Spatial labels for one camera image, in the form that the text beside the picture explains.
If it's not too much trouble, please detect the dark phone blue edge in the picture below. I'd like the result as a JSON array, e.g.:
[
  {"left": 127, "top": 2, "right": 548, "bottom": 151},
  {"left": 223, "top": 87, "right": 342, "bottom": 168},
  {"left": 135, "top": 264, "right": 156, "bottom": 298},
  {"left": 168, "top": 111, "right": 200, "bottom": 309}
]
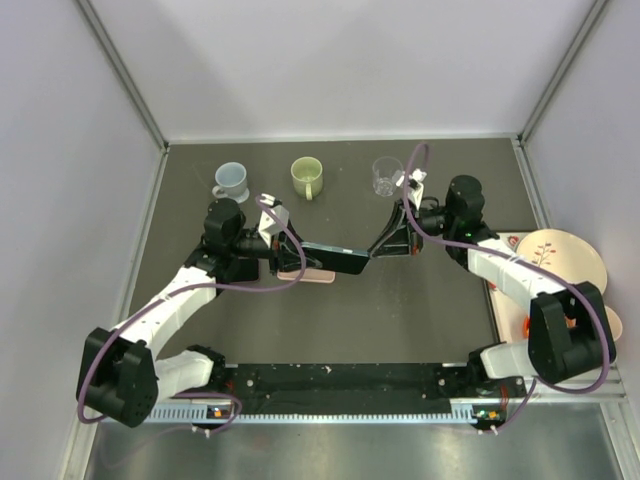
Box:
[{"left": 301, "top": 242, "right": 370, "bottom": 275}]

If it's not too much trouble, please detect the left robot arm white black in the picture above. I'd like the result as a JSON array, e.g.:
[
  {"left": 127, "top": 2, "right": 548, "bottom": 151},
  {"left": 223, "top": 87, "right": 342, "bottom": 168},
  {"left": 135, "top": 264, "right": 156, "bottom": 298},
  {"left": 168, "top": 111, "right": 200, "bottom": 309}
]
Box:
[{"left": 76, "top": 199, "right": 260, "bottom": 428}]

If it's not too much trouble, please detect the pink white plate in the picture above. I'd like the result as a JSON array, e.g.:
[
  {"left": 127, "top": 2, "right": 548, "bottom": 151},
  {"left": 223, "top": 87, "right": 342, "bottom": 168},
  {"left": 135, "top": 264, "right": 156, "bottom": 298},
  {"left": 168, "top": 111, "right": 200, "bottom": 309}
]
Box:
[{"left": 516, "top": 229, "right": 608, "bottom": 293}]

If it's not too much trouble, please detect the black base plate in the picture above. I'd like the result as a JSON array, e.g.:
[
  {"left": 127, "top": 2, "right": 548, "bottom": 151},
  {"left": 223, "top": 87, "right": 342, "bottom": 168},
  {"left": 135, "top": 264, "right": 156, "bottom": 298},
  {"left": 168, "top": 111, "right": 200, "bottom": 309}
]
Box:
[{"left": 198, "top": 363, "right": 525, "bottom": 413}]

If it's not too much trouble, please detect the light blue footed cup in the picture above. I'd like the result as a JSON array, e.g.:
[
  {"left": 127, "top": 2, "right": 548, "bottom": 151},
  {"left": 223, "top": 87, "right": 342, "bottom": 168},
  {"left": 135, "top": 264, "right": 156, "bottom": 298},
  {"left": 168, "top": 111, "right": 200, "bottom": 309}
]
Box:
[{"left": 212, "top": 162, "right": 250, "bottom": 204}]

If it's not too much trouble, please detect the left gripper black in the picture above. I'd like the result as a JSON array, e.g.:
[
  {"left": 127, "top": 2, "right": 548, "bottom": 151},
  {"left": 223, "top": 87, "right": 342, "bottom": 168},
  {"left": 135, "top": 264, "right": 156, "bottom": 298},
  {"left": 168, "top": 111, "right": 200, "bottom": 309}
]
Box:
[{"left": 230, "top": 220, "right": 324, "bottom": 276}]

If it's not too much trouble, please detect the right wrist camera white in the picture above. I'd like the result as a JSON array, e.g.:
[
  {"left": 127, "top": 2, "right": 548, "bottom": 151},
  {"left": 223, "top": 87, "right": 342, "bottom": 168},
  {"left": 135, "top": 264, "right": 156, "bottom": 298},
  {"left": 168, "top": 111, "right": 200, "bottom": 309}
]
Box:
[{"left": 395, "top": 168, "right": 427, "bottom": 209}]

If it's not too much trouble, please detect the light blue cable duct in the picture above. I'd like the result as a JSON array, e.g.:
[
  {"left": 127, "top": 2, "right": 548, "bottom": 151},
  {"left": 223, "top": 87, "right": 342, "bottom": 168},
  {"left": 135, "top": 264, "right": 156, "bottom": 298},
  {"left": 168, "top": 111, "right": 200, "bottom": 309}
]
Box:
[{"left": 144, "top": 400, "right": 499, "bottom": 426}]

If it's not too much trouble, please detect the pink mug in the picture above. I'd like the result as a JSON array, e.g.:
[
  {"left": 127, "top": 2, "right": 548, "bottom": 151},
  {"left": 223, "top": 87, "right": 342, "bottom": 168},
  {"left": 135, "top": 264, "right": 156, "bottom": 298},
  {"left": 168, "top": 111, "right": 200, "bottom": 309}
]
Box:
[{"left": 605, "top": 306, "right": 623, "bottom": 343}]

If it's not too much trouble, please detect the white tray with strawberries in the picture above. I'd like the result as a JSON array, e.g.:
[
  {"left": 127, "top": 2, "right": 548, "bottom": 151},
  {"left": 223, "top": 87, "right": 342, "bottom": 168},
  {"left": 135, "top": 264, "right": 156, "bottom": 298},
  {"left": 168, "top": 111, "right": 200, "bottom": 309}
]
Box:
[{"left": 485, "top": 230, "right": 541, "bottom": 346}]

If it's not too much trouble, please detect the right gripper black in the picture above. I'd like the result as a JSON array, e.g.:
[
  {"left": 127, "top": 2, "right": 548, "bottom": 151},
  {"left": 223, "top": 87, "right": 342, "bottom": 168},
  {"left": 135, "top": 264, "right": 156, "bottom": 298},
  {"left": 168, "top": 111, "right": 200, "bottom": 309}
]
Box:
[{"left": 369, "top": 198, "right": 459, "bottom": 258}]

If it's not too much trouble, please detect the clear glass tumbler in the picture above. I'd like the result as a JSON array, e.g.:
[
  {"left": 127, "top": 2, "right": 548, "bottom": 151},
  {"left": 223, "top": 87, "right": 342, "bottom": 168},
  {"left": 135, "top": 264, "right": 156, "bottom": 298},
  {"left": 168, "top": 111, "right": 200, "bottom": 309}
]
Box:
[{"left": 372, "top": 156, "right": 404, "bottom": 197}]

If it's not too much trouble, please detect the green mug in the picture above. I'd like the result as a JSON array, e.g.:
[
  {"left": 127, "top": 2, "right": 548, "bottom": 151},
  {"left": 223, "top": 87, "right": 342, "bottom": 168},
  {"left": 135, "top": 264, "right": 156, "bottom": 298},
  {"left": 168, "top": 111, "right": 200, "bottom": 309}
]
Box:
[{"left": 290, "top": 156, "right": 324, "bottom": 201}]

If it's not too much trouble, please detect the orange patterned bowl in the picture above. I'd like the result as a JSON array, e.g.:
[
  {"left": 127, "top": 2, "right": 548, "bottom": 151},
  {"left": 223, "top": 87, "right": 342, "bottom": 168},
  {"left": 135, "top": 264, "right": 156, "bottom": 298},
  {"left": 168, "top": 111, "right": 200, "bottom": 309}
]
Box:
[{"left": 522, "top": 316, "right": 530, "bottom": 338}]

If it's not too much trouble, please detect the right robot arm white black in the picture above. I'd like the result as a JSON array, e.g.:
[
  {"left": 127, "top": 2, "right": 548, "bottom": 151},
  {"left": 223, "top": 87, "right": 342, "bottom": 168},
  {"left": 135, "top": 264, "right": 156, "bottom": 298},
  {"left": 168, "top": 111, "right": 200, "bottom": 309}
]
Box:
[{"left": 370, "top": 169, "right": 616, "bottom": 396}]

